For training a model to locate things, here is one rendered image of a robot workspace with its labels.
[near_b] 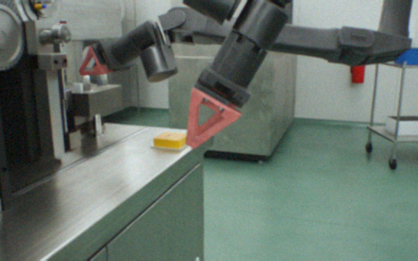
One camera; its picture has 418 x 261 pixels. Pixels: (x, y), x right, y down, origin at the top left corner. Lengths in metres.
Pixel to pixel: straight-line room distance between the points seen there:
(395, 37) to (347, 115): 4.45
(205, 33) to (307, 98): 4.52
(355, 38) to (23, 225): 0.69
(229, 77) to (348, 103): 4.84
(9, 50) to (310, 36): 0.61
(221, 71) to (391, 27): 0.51
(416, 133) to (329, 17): 1.92
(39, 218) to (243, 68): 0.40
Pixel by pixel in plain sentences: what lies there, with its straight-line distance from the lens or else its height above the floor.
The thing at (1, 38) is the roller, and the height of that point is 1.17.
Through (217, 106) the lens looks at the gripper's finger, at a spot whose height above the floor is 1.10.
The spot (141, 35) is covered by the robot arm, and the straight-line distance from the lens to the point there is 0.91.
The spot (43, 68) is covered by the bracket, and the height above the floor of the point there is 1.11.
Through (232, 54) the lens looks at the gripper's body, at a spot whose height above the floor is 1.16.
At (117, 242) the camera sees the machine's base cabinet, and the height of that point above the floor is 0.80.
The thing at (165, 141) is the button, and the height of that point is 0.92.
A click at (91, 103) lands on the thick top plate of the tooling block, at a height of 1.00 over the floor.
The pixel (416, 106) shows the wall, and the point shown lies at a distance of 5.40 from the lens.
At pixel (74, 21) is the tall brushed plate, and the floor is 1.21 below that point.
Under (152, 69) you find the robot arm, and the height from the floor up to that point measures 1.10.
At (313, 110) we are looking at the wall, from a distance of 5.38.
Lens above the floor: 1.19
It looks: 15 degrees down
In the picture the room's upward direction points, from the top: straight up
